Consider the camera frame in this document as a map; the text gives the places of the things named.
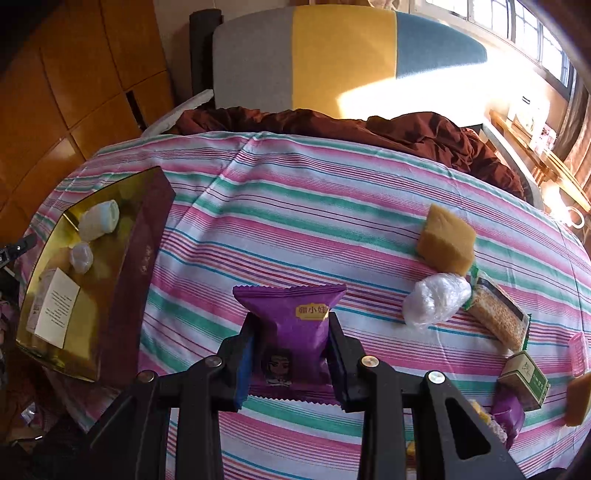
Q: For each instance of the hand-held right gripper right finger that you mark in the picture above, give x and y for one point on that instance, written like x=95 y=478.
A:
x=336 y=364

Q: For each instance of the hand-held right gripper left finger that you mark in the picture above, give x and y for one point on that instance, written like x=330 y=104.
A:
x=244 y=369

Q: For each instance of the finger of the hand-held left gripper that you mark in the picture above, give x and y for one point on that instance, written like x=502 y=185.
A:
x=16 y=249

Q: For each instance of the purple snack packet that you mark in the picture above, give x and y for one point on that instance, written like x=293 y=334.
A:
x=508 y=415
x=295 y=332

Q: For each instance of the small clear sweet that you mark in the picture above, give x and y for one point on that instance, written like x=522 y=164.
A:
x=81 y=257

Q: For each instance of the white card packet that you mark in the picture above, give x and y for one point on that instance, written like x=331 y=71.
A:
x=55 y=309

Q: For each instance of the white and blue roll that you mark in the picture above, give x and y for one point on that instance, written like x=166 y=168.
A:
x=99 y=220

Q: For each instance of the maroon and gold tin box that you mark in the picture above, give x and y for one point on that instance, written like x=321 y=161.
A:
x=134 y=258

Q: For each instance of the yellow sponge cake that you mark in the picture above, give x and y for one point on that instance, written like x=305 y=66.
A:
x=579 y=399
x=445 y=240

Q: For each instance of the green-edged cracker packet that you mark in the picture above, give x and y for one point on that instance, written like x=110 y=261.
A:
x=498 y=314

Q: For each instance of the small green box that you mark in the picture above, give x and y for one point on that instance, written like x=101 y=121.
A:
x=524 y=378

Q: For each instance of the clear wrapped white bun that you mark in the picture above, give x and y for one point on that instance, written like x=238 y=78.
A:
x=434 y=300

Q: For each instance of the wooden wardrobe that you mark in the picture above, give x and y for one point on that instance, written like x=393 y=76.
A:
x=69 y=92

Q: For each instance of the dark red duvet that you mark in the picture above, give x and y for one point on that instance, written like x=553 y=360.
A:
x=369 y=131

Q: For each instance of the pink plastic item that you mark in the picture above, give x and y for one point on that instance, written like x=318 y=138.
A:
x=579 y=354

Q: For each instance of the wooden shelf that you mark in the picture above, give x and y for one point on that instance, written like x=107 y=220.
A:
x=545 y=166

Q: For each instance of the grey yellow blue headboard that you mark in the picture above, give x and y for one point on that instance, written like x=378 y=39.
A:
x=341 y=50

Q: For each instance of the white box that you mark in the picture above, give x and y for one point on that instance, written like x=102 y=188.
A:
x=528 y=115

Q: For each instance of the beige patterned curtain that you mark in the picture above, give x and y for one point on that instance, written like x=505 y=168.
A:
x=388 y=4
x=577 y=134

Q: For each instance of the window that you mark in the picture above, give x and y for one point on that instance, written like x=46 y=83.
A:
x=508 y=23

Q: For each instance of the grey padded bed rail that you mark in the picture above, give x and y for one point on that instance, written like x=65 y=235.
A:
x=512 y=161
x=180 y=110

